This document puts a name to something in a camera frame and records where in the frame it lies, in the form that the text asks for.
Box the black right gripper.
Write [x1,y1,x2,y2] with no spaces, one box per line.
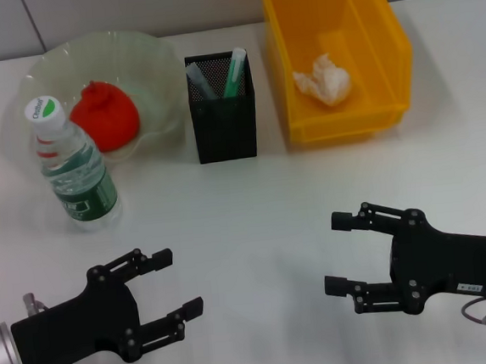
[316,191,486,323]

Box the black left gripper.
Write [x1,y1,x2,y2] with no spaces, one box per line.
[4,242,210,364]

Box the clear bottle with green label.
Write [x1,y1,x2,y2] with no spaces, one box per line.
[22,88,126,238]

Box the white paper ball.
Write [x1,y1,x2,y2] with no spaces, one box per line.
[290,51,355,109]

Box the red-orange toy orange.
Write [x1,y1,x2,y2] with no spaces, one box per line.
[66,76,143,156]

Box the grey marker pen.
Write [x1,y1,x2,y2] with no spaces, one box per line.
[185,60,219,104]

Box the green pen with white tip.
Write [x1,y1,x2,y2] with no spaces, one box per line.
[218,47,250,100]

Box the black mesh pen holder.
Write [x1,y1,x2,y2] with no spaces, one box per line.
[182,48,262,166]

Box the translucent wavy fruit plate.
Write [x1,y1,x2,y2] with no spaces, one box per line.
[0,25,189,174]

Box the yellow plastic bin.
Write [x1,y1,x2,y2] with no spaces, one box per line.
[257,0,420,147]

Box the left gripper cable with connector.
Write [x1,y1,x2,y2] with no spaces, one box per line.
[21,291,51,317]

